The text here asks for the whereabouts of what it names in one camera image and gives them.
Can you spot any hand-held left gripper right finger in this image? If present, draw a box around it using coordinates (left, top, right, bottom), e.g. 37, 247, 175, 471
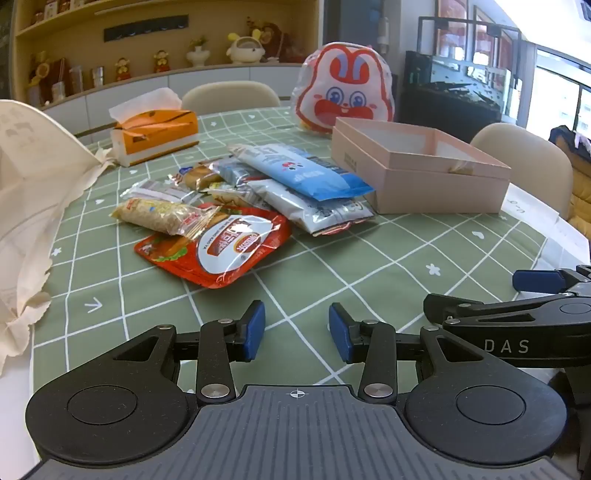
329, 302, 485, 403

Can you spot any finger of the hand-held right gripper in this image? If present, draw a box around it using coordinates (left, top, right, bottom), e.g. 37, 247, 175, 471
423, 291, 591, 329
512, 264, 591, 296

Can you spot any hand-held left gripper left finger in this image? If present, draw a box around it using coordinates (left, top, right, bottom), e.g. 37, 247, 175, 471
113, 300, 266, 402

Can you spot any red sausage packet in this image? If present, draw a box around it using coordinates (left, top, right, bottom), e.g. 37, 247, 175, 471
134, 205, 293, 289

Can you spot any pink cardboard box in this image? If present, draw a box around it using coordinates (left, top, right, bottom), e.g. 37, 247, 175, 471
330, 116, 512, 215

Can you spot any white blue snack packet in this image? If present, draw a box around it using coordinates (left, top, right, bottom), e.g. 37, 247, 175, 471
247, 179, 377, 236

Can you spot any clear rice crisp bar packet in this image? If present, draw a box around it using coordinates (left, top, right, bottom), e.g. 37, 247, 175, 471
110, 196, 222, 238

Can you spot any clear packet of small sachets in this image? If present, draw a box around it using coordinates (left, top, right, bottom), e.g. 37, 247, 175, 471
210, 159, 265, 185

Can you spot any light blue snack packet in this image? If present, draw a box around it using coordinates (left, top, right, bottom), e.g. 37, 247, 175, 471
228, 143, 375, 201

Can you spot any green checked tablecloth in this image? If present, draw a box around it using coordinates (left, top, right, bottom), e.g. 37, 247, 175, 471
30, 105, 561, 395

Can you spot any beige chair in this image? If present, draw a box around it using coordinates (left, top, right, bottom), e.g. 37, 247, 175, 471
470, 122, 574, 221
181, 80, 281, 115

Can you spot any brown nugget snack packet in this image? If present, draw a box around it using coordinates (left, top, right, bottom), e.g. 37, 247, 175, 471
205, 182, 259, 208

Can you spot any clear bread snack packet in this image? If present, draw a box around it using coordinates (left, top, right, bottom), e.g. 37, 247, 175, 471
168, 161, 227, 191

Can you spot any small clear wrapped snack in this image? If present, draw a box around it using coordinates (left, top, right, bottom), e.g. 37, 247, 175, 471
122, 179, 199, 204

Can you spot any black aquarium cabinet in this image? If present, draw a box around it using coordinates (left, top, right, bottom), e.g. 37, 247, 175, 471
399, 16, 525, 136

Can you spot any orange tissue box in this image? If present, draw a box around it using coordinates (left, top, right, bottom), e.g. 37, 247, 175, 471
108, 88, 200, 167

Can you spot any red white rabbit plush bag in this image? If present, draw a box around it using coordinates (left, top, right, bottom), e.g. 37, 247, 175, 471
291, 41, 397, 134

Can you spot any white low cabinet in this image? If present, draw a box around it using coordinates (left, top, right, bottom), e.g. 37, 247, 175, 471
41, 62, 305, 139

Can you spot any cream cloth tote bag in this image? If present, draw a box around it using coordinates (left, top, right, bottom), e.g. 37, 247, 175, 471
0, 99, 114, 374

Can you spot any yellow white plush toy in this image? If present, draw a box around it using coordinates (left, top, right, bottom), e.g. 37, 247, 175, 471
226, 30, 265, 65

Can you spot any white vase figurine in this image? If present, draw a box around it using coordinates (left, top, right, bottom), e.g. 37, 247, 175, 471
187, 37, 212, 68

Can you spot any brown plush toy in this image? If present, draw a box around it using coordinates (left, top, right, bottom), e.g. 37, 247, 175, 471
249, 18, 288, 63

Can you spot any yellow figurine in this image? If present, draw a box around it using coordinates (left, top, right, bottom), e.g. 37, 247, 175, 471
28, 51, 52, 88

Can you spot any wooden wall shelf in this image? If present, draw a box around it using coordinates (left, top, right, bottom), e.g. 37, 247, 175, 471
11, 0, 324, 100

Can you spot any black wall plaque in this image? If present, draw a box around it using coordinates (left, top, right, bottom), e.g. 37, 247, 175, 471
104, 14, 190, 43

